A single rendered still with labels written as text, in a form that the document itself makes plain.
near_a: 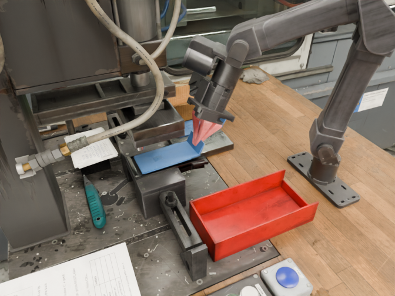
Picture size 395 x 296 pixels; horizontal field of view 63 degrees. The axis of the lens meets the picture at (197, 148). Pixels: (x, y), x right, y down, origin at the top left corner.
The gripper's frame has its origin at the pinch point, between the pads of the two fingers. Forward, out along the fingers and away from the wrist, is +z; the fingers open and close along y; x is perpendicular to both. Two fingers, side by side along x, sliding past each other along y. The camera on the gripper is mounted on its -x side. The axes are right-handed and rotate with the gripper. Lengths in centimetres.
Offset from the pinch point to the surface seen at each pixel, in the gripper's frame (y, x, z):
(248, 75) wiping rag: -41, -44, -16
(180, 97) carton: -11.9, -36.9, -0.9
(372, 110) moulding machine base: -149, -57, -24
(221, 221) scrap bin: -4.9, 14.4, 11.7
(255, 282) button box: -2.5, 30.9, 12.0
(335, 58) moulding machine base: -95, -56, -39
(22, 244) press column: 30.9, 2.7, 29.2
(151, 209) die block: 8.2, 6.6, 15.5
